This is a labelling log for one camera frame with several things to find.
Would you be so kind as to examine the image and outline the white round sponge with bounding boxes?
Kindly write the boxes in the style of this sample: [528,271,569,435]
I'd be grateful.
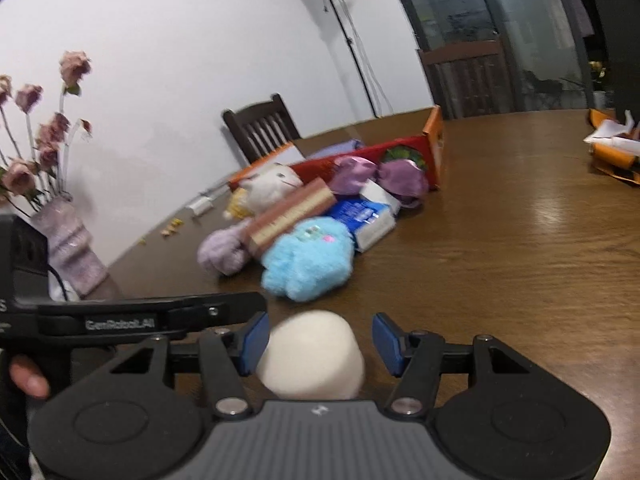
[256,310,366,400]

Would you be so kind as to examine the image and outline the light blue plush toy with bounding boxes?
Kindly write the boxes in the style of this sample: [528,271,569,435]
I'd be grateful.
[262,217,355,302]

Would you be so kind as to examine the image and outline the brown layered sponge block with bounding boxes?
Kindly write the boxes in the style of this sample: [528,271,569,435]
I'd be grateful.
[242,178,336,259]

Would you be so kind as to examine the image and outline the blue tissue pack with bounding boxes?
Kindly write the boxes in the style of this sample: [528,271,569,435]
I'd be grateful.
[328,180,400,252]

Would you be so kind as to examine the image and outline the white and yellow plush toy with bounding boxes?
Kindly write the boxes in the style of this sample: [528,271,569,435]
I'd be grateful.
[222,164,303,221]

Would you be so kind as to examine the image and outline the purple plush flower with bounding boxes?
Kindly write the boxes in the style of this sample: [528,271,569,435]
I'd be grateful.
[376,159,428,209]
[329,155,378,196]

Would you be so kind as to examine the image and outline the person's left hand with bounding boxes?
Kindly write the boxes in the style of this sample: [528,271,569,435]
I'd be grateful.
[9,356,50,400]

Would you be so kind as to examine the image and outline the lavender textured vase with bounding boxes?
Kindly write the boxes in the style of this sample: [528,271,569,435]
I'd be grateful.
[32,196,108,298]

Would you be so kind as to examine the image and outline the dried pink rose bouquet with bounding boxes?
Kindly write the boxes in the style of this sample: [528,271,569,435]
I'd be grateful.
[1,50,93,217]

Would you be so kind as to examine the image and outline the small yellow candy pieces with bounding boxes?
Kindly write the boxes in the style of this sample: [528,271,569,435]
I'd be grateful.
[137,218,184,246]

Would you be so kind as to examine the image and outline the purple folded cloth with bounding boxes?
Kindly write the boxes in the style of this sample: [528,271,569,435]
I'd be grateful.
[306,139,364,159]

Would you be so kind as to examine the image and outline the red orange cardboard box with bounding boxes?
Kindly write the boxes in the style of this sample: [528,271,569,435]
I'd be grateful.
[227,105,444,191]

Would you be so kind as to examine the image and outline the dark wooden chair left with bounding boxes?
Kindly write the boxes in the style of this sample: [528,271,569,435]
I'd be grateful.
[221,93,300,164]

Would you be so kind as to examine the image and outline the dark wooden chair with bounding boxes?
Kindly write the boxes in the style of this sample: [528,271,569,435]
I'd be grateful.
[418,39,515,119]
[221,93,300,164]

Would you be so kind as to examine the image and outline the dark wooden chair right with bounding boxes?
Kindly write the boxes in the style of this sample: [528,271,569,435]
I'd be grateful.
[418,39,515,119]

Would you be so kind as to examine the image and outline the orange white paper package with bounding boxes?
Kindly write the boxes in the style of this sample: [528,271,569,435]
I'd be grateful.
[584,108,640,186]

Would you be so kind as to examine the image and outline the glass sliding door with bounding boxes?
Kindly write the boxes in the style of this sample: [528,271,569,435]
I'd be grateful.
[400,0,639,115]

